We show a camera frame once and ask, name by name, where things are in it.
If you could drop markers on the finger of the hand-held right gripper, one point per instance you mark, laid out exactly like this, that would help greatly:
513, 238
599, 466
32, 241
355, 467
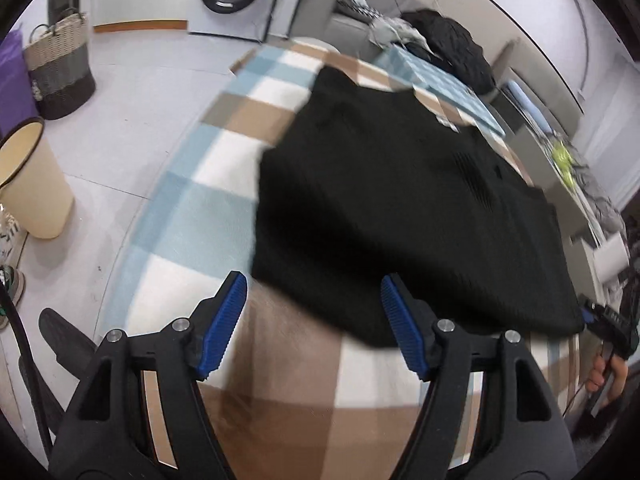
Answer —
592, 312

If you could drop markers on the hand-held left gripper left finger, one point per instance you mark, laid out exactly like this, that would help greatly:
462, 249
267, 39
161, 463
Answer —
222, 325

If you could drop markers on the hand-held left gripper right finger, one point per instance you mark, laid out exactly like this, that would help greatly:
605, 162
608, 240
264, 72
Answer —
402, 330

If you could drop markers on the black knit sweater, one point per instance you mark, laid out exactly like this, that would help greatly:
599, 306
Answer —
400, 210

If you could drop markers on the grey crumpled clothes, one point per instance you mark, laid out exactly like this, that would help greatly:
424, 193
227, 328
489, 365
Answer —
395, 32

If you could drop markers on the person's right hand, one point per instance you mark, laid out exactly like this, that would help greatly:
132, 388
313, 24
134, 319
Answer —
597, 377

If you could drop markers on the white paper roll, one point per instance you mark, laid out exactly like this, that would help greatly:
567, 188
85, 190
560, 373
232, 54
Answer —
610, 257

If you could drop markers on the grey bedding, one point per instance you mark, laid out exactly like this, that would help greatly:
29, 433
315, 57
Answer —
600, 200

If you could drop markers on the grey side cabinet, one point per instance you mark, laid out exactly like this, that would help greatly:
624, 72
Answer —
555, 205

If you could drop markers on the plaid tablecloth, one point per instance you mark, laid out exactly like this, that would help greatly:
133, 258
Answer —
225, 210

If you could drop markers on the green toy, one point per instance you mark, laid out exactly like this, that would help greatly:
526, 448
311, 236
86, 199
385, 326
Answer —
565, 160

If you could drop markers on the green and white sneaker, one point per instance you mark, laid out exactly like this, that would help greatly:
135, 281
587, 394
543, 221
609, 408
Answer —
10, 290

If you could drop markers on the light blue pillow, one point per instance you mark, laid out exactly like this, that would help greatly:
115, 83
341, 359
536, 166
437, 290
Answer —
522, 105

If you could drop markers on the cream trash bin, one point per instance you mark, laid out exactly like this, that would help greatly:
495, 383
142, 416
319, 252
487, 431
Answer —
40, 195

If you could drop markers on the teal checked side table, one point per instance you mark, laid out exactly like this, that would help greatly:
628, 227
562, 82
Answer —
440, 85

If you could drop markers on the black jacket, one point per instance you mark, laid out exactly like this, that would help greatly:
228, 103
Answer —
450, 45

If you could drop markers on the round white stool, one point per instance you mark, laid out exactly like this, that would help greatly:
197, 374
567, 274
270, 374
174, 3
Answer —
315, 43

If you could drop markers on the woven laundry basket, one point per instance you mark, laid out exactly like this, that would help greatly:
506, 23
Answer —
60, 75

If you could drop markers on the grey sofa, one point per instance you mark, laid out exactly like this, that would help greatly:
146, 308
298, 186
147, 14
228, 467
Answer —
345, 30

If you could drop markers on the purple bag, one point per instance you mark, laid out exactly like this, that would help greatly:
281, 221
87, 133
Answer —
15, 85

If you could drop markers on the houndstooth cushion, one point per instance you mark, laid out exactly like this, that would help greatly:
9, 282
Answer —
360, 7

